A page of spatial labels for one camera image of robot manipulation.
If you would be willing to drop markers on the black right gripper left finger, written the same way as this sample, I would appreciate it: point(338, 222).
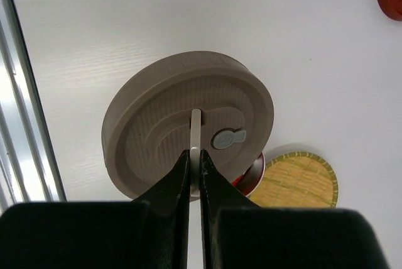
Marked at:
point(148, 232)

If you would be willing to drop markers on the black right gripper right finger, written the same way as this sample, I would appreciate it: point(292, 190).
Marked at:
point(239, 234)

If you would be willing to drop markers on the taupe round lid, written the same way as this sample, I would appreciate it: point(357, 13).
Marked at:
point(147, 124)

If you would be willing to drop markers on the red steel lunch bowl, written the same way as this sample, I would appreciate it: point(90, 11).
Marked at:
point(248, 182)

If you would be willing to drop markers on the round bamboo tray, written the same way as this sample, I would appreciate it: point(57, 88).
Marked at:
point(297, 179)

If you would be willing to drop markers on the aluminium front rail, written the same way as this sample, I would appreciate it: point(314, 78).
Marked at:
point(29, 171)

